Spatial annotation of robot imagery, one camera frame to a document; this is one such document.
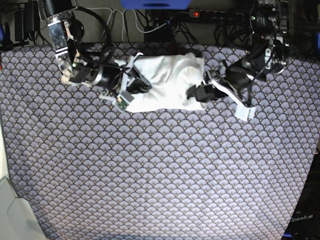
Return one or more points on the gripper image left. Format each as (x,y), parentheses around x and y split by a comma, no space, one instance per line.
(109,78)

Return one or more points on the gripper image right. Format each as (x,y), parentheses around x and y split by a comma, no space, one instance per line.
(237,78)

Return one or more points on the white printed T-shirt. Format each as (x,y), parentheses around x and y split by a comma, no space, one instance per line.
(170,77)

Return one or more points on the black power strip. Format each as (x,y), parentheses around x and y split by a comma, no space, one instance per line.
(210,15)

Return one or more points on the blue box overhead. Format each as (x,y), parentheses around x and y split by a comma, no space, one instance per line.
(155,4)

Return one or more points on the patterned fan-motif tablecloth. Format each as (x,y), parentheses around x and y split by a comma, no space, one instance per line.
(90,172)

